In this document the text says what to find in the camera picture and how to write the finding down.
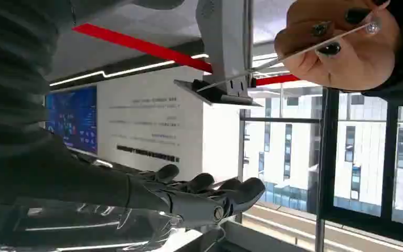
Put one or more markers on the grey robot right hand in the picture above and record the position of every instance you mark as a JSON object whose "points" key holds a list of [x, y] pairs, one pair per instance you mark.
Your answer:
{"points": [[93, 184]]}

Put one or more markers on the ribbed grey robot right arm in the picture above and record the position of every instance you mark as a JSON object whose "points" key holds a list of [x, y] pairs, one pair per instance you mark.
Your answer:
{"points": [[10, 87]]}

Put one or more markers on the blue display screen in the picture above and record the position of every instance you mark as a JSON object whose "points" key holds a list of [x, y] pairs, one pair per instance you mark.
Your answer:
{"points": [[73, 118]]}

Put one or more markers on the white light strip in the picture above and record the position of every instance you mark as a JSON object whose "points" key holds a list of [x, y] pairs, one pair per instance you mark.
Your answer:
{"points": [[118, 73]]}

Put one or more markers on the red ceiling stripe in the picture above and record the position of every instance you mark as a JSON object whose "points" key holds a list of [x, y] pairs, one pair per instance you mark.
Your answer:
{"points": [[142, 45]]}

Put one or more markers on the person's hand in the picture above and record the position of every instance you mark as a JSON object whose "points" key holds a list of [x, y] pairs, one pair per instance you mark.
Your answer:
{"points": [[358, 62]]}

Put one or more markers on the white wall board with text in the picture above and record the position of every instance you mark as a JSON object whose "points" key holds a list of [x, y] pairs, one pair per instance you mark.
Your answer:
{"points": [[153, 121]]}

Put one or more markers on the grey post with dark plate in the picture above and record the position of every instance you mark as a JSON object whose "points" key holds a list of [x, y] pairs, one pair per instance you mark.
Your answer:
{"points": [[222, 41]]}

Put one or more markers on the black window frame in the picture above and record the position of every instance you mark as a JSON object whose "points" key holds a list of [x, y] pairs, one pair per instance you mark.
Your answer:
{"points": [[328, 153]]}

